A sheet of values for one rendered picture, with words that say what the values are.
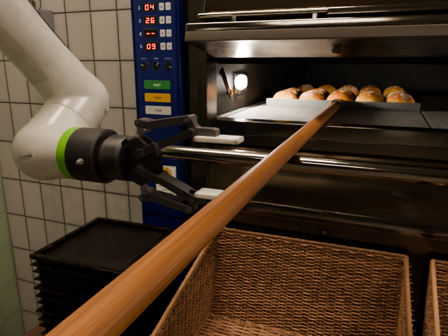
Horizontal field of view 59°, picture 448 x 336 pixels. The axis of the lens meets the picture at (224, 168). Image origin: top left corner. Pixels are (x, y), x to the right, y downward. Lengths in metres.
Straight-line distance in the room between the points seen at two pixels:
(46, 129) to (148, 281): 0.49
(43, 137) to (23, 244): 1.16
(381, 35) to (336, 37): 0.09
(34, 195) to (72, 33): 0.64
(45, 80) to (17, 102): 0.88
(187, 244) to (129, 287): 0.08
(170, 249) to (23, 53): 0.53
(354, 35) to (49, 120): 0.64
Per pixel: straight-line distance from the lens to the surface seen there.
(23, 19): 0.77
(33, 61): 0.78
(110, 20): 1.37
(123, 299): 0.28
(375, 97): 1.56
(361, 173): 0.75
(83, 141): 0.68
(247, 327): 1.27
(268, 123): 1.15
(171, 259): 0.32
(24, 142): 0.75
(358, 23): 0.96
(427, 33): 0.95
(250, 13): 1.05
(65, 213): 1.63
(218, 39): 1.03
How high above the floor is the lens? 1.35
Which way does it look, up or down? 15 degrees down
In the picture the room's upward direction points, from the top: straight up
